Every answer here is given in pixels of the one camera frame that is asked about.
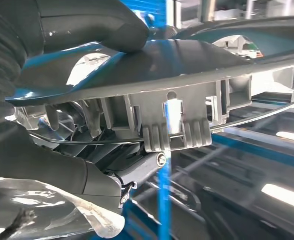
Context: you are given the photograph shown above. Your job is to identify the crinkled clear plastic film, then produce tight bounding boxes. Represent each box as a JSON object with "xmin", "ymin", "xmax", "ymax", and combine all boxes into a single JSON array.
[{"xmin": 0, "ymin": 177, "xmax": 125, "ymax": 240}]

